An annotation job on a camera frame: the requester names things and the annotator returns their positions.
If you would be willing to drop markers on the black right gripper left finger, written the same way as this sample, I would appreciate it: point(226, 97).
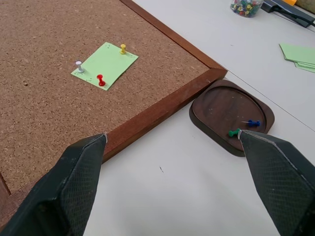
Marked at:
point(73, 186)

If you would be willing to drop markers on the white push pin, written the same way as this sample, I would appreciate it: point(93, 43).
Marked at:
point(79, 67)

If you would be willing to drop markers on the blue push pin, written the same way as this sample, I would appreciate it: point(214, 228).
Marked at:
point(253, 123)

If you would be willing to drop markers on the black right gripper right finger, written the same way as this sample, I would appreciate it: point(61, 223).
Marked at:
point(278, 177)

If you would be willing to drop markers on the yellow push pin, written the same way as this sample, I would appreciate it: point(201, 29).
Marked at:
point(123, 49)

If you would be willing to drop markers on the dark wooden tray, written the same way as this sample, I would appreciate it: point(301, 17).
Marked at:
point(229, 110)

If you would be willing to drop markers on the orange object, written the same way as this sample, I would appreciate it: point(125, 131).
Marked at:
point(289, 2)

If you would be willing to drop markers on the black flat tool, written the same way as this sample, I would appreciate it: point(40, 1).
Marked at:
point(288, 12)

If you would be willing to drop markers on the clear jar of push pins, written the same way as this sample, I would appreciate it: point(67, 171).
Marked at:
point(246, 7)

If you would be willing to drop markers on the green push pin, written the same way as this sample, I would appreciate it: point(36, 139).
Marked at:
point(233, 132)

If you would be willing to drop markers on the green paper note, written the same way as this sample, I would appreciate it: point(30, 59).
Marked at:
point(105, 65)

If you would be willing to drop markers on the stack of green paper notes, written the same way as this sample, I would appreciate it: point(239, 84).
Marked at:
point(299, 55)

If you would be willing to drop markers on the cork board with wooden frame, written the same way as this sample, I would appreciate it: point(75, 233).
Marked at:
point(73, 73)

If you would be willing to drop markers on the red push pin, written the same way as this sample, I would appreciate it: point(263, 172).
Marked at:
point(100, 80)

